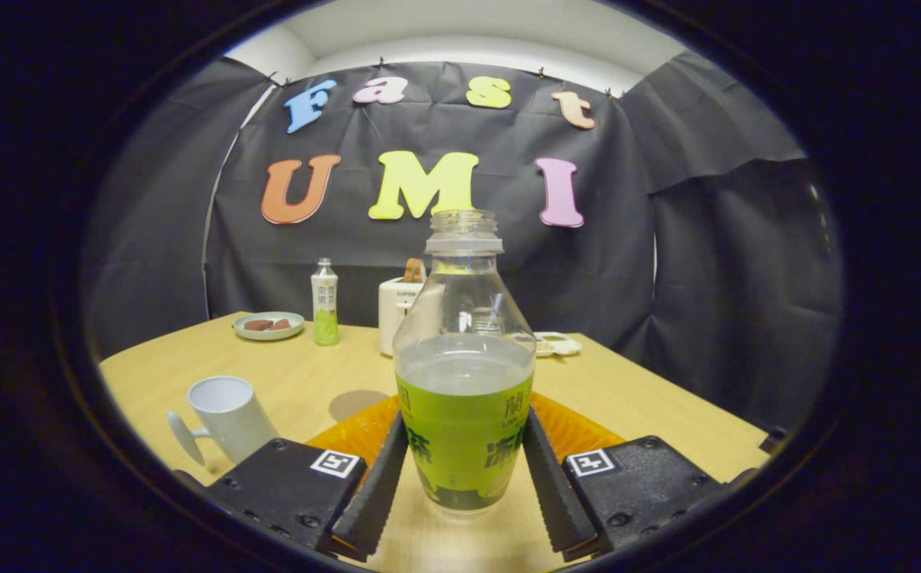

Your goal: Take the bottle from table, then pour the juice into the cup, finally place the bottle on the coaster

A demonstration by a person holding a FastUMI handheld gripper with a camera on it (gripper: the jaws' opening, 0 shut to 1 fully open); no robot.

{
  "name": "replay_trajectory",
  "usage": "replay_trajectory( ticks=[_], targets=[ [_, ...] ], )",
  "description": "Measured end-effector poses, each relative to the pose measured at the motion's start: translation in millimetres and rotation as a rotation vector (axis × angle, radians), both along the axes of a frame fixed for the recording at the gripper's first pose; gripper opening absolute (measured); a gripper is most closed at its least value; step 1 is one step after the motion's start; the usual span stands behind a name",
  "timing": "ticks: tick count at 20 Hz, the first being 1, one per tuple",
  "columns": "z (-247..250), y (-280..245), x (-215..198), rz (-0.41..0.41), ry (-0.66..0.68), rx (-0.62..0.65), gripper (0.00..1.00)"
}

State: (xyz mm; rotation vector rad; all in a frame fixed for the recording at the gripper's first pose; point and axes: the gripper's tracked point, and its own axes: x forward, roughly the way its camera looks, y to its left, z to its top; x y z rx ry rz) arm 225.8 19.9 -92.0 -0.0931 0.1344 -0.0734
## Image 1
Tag small white green bottle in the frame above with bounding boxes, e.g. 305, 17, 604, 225
310, 257, 341, 347

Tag green label juice bottle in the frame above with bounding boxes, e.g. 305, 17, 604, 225
392, 209, 537, 512

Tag white cup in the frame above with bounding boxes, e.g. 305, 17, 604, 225
167, 376, 279, 466

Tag round brown coaster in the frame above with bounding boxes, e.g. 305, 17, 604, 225
328, 389, 391, 423

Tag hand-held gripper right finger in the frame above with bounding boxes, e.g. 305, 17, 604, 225
524, 392, 740, 562

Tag pale green plate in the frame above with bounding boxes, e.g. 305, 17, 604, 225
232, 311, 306, 341

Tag wooden table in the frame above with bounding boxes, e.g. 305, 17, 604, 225
99, 310, 771, 573

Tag white toaster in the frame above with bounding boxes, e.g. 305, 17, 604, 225
378, 276, 431, 357

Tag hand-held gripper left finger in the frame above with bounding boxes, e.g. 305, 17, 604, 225
205, 396, 409, 562

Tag white divided tray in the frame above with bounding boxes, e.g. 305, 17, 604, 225
534, 331, 583, 357

